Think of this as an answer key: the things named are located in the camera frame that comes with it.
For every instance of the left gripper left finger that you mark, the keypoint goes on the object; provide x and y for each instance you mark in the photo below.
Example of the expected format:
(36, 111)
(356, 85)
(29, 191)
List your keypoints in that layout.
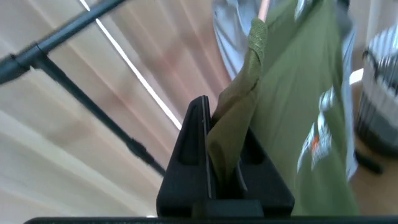
(183, 186)

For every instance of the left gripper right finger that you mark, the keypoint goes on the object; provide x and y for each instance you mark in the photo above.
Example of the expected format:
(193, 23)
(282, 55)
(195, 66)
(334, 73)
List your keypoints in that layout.
(270, 189)

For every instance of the green shirt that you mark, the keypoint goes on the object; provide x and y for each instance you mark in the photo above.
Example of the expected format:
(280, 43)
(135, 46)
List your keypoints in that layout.
(289, 109)

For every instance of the pale grey shorts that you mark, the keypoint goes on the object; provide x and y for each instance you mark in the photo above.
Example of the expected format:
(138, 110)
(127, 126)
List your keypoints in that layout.
(230, 40)

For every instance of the pink clothes hanger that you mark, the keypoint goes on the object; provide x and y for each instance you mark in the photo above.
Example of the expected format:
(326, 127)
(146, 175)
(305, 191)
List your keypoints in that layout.
(264, 9)

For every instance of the white laundry basket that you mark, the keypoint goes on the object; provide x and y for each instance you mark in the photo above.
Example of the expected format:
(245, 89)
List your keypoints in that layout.
(382, 109)

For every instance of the black clothes rack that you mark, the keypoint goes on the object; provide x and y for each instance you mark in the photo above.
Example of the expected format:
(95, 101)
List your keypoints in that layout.
(15, 65)

